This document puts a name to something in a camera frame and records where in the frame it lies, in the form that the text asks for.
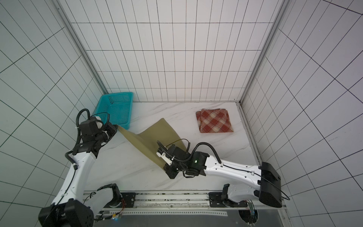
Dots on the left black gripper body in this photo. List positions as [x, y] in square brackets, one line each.
[108, 132]

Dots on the olive green skirt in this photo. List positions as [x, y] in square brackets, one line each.
[146, 141]

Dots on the red plaid skirt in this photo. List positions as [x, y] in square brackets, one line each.
[214, 121]

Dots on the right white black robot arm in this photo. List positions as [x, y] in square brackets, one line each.
[247, 182]

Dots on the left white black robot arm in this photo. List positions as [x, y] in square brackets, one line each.
[68, 209]

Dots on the teal plastic basket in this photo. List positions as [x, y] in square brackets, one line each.
[118, 106]

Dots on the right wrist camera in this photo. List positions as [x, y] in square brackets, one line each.
[168, 159]

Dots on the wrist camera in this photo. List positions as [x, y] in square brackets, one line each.
[168, 159]
[91, 127]

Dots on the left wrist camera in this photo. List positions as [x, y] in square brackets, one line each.
[91, 127]

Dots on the aluminium mounting rail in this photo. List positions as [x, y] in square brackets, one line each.
[174, 200]

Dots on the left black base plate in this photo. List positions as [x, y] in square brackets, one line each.
[126, 200]

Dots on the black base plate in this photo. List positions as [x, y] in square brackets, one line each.
[220, 200]
[126, 200]

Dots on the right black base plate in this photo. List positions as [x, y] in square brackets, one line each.
[220, 200]

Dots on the left control board with wires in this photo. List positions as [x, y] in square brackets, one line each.
[102, 216]

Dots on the control board with wires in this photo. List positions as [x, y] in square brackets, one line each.
[102, 216]
[250, 215]

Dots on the right control board with wires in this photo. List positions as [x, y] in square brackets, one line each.
[250, 215]

